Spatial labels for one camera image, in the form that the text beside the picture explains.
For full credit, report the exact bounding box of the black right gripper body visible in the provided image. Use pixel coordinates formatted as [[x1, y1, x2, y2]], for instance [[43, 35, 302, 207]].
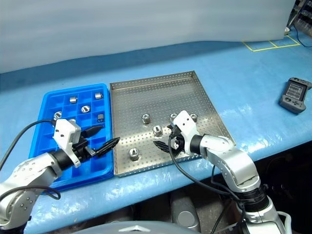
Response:
[[168, 126, 187, 157]]

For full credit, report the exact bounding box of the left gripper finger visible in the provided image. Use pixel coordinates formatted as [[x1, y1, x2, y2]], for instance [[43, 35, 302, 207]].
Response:
[[85, 126, 104, 138], [95, 136, 121, 156]]

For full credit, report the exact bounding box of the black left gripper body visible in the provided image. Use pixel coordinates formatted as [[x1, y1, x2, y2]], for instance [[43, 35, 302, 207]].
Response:
[[72, 130, 96, 163]]

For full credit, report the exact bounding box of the blue compartment tray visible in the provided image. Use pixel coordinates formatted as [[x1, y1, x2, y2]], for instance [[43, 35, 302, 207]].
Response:
[[28, 83, 115, 192]]

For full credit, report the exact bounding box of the perforated metal tray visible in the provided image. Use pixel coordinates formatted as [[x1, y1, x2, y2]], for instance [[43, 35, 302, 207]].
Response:
[[109, 70, 237, 178]]

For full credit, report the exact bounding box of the dark grey round housing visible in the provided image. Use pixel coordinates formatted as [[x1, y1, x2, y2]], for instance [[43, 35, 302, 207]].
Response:
[[170, 192, 201, 232]]

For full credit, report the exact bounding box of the grey rounded robot torso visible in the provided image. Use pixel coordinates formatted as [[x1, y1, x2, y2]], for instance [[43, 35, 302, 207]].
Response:
[[73, 220, 195, 234]]

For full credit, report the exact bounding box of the white backdrop board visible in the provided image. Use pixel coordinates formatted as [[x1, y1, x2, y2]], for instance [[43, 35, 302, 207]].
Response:
[[0, 0, 296, 74]]

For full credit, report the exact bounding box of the grey handheld controller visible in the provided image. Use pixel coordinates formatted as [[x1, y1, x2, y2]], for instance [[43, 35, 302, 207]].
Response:
[[279, 77, 312, 114]]

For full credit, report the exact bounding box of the dark background rack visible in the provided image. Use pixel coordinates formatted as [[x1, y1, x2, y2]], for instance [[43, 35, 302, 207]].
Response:
[[293, 0, 312, 37]]

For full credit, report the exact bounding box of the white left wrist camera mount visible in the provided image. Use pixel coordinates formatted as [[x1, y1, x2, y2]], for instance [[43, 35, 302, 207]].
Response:
[[53, 118, 82, 169]]

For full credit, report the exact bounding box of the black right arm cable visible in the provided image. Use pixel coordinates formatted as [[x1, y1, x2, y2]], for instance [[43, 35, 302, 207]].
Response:
[[168, 135, 247, 234]]

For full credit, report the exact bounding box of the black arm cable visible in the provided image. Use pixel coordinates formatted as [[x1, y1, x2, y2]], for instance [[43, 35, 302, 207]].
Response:
[[0, 119, 61, 200], [168, 135, 247, 234]]

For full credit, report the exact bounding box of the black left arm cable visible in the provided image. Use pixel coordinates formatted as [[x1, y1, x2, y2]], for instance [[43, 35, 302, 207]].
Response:
[[0, 119, 61, 200]]

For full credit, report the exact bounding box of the thin black background cable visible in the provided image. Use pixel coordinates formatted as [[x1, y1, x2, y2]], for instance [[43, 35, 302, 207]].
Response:
[[293, 21, 312, 47]]

